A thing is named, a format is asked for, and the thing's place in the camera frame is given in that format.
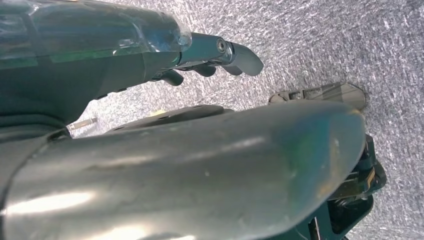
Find silver metal rod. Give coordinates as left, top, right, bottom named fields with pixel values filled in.
left=66, top=116, right=99, bottom=132

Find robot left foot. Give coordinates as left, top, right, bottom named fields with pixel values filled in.
left=268, top=82, right=367, bottom=112

